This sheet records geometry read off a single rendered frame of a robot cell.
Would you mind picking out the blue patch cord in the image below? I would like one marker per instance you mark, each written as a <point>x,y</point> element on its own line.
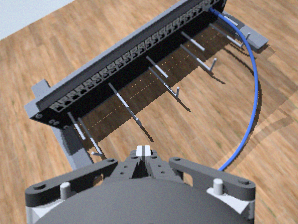
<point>256,88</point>

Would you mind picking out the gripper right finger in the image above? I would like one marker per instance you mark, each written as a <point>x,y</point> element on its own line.
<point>236,191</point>

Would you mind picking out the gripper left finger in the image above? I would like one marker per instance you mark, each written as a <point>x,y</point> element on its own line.
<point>43,196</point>

